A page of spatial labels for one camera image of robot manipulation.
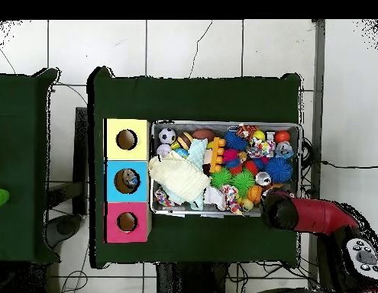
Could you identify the blue globe ball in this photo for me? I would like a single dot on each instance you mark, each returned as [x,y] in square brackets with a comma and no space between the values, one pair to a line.
[182,152]

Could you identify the cream muslin cloth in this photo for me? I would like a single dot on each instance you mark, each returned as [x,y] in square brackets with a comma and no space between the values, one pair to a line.
[179,177]

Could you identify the orange striped tiger plush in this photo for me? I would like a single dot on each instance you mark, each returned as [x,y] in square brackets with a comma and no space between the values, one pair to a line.
[246,131]

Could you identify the brown toy football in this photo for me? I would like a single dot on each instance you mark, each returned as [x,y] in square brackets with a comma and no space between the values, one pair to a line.
[203,134]

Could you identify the orange toy basketball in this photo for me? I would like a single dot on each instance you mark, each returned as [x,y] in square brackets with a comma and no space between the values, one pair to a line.
[255,194]

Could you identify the black and white soccer ball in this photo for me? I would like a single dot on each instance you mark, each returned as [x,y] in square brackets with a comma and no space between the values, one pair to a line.
[167,135]

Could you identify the mint green muslin cloth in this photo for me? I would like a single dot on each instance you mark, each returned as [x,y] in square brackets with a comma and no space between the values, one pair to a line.
[197,151]

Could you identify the orange plastic building block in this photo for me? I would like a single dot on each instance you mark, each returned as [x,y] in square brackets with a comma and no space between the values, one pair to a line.
[215,152]

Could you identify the grey metal rail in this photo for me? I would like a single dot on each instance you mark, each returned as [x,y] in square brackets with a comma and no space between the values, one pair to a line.
[317,91]

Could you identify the white baseball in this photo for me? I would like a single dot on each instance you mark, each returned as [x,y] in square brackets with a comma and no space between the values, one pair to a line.
[163,149]

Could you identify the silver mesh bin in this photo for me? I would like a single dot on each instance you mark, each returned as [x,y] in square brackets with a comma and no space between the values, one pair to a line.
[173,210]

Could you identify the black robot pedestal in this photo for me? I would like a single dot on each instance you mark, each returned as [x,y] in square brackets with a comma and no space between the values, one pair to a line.
[191,280]

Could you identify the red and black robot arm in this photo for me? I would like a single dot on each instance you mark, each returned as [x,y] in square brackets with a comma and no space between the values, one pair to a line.
[314,213]

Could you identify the wooden box with three holes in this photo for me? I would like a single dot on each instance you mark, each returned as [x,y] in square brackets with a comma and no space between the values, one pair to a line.
[139,143]

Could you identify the toy burger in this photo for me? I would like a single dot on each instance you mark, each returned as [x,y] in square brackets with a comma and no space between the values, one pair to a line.
[185,140]

